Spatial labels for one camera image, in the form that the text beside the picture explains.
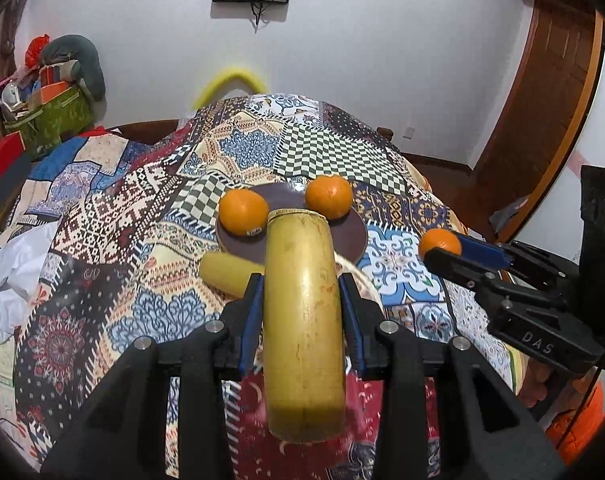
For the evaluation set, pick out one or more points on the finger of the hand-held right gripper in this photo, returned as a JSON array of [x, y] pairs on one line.
[[485, 252], [452, 265]]

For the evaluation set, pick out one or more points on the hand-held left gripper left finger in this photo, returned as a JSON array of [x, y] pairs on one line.
[[252, 321]]

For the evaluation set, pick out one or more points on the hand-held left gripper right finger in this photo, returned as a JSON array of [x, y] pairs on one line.
[[350, 321]]

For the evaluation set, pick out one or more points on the small orange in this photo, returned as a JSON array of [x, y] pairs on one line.
[[438, 242]]

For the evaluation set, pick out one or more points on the large yellow banana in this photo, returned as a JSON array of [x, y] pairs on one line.
[[302, 330]]

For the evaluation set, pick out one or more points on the dark brown round plate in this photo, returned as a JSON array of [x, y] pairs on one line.
[[350, 240]]

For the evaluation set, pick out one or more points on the grey cloth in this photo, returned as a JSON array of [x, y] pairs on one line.
[[507, 215]]

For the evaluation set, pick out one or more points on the small yellow banana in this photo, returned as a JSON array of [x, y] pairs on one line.
[[227, 272]]

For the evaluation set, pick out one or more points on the orange garment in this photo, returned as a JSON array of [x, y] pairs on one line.
[[577, 425]]

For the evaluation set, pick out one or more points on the orange with sticker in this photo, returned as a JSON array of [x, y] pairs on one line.
[[242, 212]]

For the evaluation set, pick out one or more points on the orange with green stem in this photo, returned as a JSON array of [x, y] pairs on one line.
[[329, 197]]

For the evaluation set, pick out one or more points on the patchwork printed blanket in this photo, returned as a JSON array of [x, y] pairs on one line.
[[132, 240]]

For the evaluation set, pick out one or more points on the brown wooden door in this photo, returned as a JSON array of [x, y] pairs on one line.
[[542, 105]]

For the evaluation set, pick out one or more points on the white cloth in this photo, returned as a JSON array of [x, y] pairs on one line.
[[10, 280]]

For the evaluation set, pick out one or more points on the green patterned box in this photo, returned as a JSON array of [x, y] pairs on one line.
[[57, 117]]

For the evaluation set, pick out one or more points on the red box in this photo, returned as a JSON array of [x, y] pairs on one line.
[[2, 160]]

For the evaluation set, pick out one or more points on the grey neck pillow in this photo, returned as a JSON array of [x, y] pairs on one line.
[[80, 57]]

